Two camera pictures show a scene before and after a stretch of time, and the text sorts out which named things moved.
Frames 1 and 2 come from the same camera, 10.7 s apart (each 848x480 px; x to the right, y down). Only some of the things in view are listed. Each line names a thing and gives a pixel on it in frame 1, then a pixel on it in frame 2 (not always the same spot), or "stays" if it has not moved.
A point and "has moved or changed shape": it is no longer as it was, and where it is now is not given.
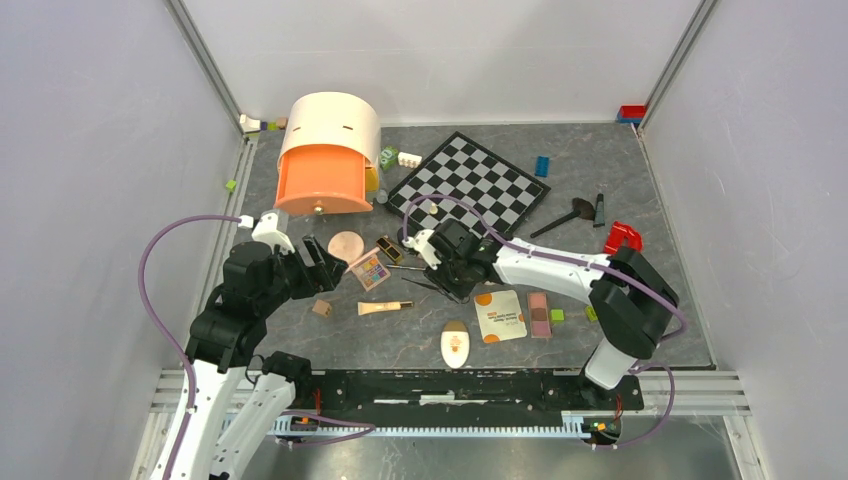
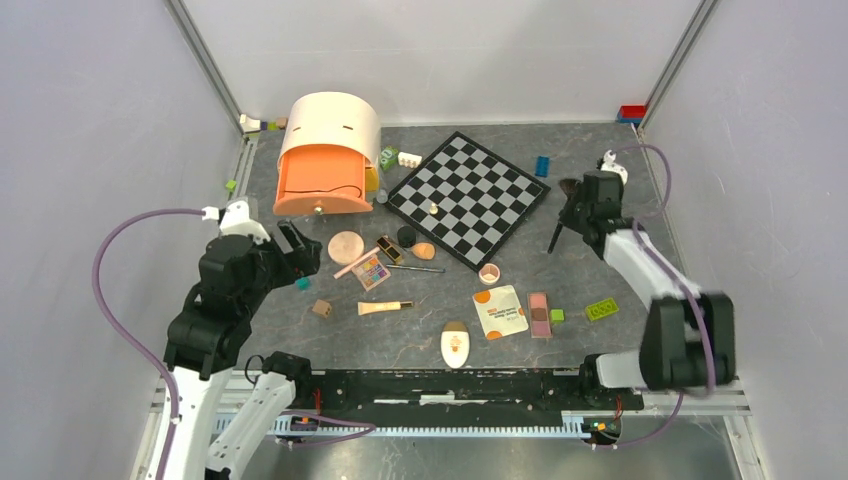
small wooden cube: [322, 307] stays
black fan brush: [581, 208] has moved or changed shape
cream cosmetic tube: [364, 308] stays
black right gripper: [437, 277] -> [566, 217]
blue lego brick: [542, 166] stays
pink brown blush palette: [539, 315] stays
